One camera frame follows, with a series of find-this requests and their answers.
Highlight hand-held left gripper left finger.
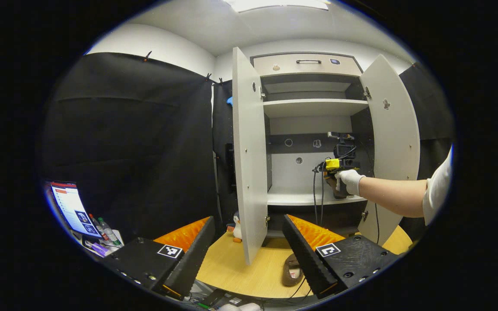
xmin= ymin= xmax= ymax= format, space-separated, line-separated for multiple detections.
xmin=102 ymin=216 xmax=216 ymax=301

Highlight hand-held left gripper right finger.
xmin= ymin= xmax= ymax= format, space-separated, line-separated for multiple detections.
xmin=282 ymin=214 xmax=405 ymax=299

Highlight brown fuzzy shoe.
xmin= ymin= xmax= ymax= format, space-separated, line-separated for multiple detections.
xmin=281 ymin=254 xmax=305 ymax=286

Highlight white shoe cabinet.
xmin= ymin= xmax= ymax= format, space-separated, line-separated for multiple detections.
xmin=251 ymin=52 xmax=377 ymax=238

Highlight white cabinet door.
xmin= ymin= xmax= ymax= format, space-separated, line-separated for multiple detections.
xmin=357 ymin=54 xmax=421 ymax=246
xmin=232 ymin=47 xmax=269 ymax=265

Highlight white cabinet drawer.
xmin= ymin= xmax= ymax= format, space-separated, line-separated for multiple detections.
xmin=253 ymin=54 xmax=362 ymax=77

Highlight penguin plush toy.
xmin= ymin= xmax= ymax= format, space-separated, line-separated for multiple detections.
xmin=232 ymin=212 xmax=243 ymax=243

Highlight white shirt sleeve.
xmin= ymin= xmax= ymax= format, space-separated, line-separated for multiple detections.
xmin=422 ymin=147 xmax=453 ymax=226

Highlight computer monitor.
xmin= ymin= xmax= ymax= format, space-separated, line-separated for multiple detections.
xmin=50 ymin=181 xmax=102 ymax=238

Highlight black backdrop cloth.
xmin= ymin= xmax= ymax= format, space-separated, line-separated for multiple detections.
xmin=41 ymin=52 xmax=455 ymax=242

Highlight rectangular ceiling light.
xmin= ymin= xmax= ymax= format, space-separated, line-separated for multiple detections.
xmin=223 ymin=0 xmax=329 ymax=13

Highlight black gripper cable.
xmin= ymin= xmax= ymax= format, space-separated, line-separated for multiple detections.
xmin=312 ymin=164 xmax=325 ymax=227

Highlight tangle of floor cables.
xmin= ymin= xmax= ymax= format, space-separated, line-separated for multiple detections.
xmin=188 ymin=281 xmax=314 ymax=311

